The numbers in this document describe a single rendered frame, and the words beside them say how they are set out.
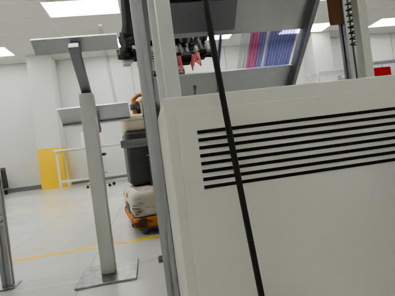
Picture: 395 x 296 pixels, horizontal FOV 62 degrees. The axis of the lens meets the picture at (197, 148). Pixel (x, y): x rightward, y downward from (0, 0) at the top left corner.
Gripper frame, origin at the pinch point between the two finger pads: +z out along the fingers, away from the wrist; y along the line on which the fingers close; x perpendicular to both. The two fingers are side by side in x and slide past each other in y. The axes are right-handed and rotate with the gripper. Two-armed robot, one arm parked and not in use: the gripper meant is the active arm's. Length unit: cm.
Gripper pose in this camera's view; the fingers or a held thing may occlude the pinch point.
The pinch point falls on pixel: (187, 69)
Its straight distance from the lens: 168.5
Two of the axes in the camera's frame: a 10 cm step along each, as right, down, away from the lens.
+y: 9.8, -1.1, 1.6
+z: 1.8, 8.2, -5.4
